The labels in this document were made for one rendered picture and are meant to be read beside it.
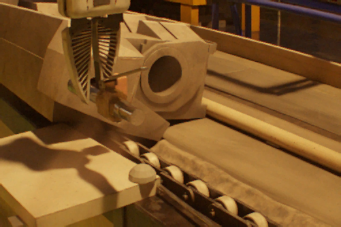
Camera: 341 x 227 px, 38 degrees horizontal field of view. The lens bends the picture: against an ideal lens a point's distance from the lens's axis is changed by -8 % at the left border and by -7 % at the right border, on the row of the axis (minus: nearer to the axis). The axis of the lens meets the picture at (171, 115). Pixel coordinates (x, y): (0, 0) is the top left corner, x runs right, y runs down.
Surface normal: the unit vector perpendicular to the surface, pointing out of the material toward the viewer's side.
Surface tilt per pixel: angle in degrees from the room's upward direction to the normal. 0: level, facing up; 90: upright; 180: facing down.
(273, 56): 90
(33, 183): 0
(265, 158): 0
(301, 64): 90
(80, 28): 90
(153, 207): 0
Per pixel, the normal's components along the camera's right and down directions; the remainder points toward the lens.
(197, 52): 0.58, 0.28
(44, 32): -0.79, 0.03
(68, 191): 0.01, -0.94
